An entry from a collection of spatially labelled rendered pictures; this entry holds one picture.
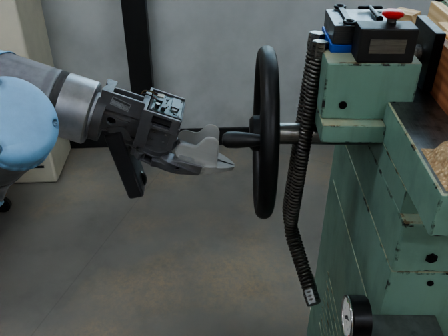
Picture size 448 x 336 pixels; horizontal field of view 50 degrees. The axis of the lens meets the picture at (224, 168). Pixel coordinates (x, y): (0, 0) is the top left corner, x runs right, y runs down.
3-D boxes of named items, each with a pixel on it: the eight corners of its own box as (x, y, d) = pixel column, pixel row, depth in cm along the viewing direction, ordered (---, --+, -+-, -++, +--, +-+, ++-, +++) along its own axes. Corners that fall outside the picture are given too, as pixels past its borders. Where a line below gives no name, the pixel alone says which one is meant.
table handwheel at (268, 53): (245, 197, 99) (248, 52, 94) (344, 199, 98) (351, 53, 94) (251, 241, 70) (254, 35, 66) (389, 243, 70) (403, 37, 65)
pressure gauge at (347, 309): (337, 322, 74) (344, 285, 70) (362, 322, 74) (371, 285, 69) (345, 358, 69) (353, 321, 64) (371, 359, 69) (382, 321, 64)
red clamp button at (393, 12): (379, 14, 70) (380, 7, 69) (400, 14, 69) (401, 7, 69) (384, 20, 67) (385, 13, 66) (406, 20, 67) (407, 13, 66)
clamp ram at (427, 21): (369, 69, 81) (378, 15, 76) (413, 69, 81) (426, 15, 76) (382, 91, 74) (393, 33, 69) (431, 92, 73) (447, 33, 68)
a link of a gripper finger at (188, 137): (245, 141, 70) (184, 121, 68) (231, 173, 73) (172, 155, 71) (245, 131, 72) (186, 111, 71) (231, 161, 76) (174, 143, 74)
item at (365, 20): (321, 33, 79) (325, -2, 76) (389, 33, 79) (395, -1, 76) (335, 63, 68) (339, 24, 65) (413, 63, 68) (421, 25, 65)
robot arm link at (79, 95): (47, 147, 66) (67, 113, 74) (83, 157, 67) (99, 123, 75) (57, 90, 61) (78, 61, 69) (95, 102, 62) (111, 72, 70)
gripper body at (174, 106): (185, 125, 64) (96, 95, 62) (167, 174, 69) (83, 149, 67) (190, 99, 71) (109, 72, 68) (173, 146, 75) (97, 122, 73)
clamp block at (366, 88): (309, 81, 86) (314, 30, 81) (385, 81, 85) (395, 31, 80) (321, 120, 73) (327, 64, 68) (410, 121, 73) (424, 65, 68)
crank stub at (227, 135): (221, 147, 72) (222, 130, 72) (261, 147, 72) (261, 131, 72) (221, 149, 70) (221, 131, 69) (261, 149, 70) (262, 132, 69)
